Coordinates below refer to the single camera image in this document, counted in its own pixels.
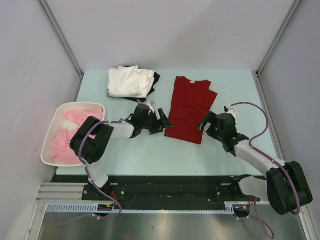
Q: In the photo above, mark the aluminium frame post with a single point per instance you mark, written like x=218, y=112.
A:
x=279, y=35
x=48, y=13

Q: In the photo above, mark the pink t-shirt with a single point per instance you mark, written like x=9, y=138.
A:
x=60, y=147

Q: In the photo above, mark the right aluminium frame post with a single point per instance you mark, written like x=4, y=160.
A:
x=279, y=35

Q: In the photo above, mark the left aluminium frame post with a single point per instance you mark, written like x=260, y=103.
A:
x=48, y=13

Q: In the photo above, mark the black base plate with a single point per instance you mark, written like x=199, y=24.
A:
x=193, y=192

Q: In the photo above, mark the red t-shirt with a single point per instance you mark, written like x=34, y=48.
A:
x=191, y=102

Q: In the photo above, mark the folded white t-shirt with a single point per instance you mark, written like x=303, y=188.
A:
x=129, y=82

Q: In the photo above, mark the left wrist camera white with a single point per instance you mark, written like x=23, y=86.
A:
x=150, y=104

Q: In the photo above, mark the folded black t-shirt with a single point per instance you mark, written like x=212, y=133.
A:
x=155, y=82

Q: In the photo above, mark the white plastic basin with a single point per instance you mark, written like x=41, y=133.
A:
x=60, y=122

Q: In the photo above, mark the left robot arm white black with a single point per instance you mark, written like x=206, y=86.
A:
x=91, y=140

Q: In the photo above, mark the slotted cable duct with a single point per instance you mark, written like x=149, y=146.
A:
x=223, y=208

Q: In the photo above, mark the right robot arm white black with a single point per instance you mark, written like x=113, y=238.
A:
x=286, y=185

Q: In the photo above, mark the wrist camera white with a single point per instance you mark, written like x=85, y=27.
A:
x=150, y=104
x=228, y=109

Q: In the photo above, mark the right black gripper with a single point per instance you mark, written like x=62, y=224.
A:
x=211, y=118

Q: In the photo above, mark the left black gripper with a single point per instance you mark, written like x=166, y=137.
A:
x=158, y=128

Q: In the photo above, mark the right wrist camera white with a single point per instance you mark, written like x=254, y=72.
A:
x=228, y=109

